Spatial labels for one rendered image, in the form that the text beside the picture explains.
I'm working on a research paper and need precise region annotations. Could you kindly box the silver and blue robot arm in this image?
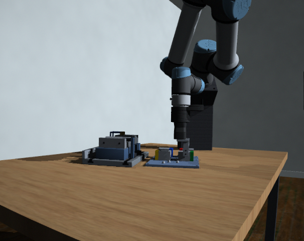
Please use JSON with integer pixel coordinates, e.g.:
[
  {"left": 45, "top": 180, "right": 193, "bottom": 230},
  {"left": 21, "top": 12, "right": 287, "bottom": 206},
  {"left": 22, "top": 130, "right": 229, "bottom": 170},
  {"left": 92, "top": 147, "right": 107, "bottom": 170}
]
[{"left": 160, "top": 0, "right": 251, "bottom": 95}]

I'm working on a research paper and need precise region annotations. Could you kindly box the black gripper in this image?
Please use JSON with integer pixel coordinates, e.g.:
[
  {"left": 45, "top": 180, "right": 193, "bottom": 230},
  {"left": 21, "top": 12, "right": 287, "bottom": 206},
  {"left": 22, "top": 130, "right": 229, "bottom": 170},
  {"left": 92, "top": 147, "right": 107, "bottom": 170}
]
[{"left": 170, "top": 95, "right": 204, "bottom": 157}]

